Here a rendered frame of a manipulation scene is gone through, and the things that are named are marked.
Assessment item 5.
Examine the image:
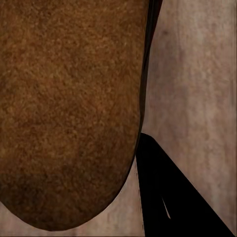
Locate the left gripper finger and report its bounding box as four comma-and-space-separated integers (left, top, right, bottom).
135, 132, 234, 237

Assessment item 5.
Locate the sandal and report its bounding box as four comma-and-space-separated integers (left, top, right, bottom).
0, 0, 163, 231

